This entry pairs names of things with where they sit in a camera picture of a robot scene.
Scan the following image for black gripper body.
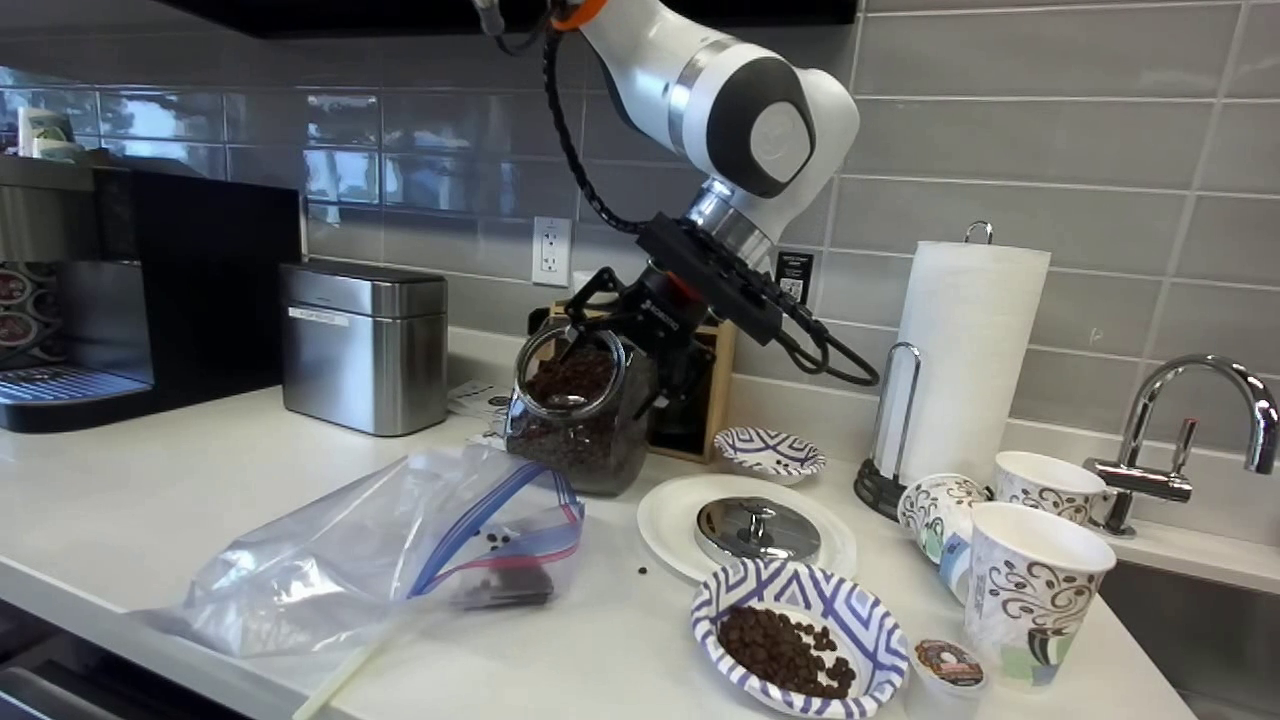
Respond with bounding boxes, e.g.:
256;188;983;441
602;263;729;401

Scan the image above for glass jar of coffee beans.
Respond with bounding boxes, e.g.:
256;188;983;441
504;322;663;503

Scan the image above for coffee beans inside bag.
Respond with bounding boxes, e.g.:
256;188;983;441
454;559;558;610

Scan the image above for coffee beans heap in bowl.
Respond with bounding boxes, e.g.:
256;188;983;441
715;605;864;705

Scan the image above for clear zip plastic bag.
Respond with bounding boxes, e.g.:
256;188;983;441
133;445;593;673

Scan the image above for black coffee machine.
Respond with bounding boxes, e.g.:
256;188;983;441
0;154;307;437

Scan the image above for coffee pod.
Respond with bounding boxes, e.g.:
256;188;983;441
908;634;995;698

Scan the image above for small blue patterned paper bowl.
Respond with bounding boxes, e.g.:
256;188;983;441
710;423;824;486

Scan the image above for white plate with strainer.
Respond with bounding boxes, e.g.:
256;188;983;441
632;471;861;588

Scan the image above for stainless steel bin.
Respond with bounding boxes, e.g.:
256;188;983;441
274;254;451;441

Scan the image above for metal paper towel holder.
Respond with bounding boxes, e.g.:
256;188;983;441
852;216;1000;526

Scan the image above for white paper towel roll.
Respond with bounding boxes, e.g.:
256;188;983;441
872;237;1056;486

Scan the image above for large blue patterned paper bowl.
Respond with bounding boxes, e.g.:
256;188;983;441
682;556;917;720

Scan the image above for tipped patterned paper cup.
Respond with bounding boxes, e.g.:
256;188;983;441
893;466;1000;592

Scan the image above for short patterned paper cup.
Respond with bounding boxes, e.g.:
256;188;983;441
990;446;1119;530

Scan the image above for tall patterned paper cup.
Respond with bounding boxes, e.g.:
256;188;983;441
953;500;1119;692

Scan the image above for chrome faucet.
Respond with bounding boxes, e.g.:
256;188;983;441
1082;352;1280;541

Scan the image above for patterned pod box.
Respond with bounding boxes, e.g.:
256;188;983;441
0;254;72;361

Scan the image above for sink basin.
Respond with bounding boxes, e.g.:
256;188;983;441
1098;556;1280;720

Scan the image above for dark cabinet front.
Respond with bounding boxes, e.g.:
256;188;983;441
0;597;274;720

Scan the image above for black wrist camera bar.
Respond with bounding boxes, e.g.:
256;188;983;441
632;216;790;352

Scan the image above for white wall outlet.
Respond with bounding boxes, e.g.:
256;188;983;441
526;210;580;292

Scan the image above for black wall tag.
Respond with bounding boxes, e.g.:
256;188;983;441
770;246;814;313

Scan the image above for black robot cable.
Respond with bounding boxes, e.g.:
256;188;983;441
470;0;885;390

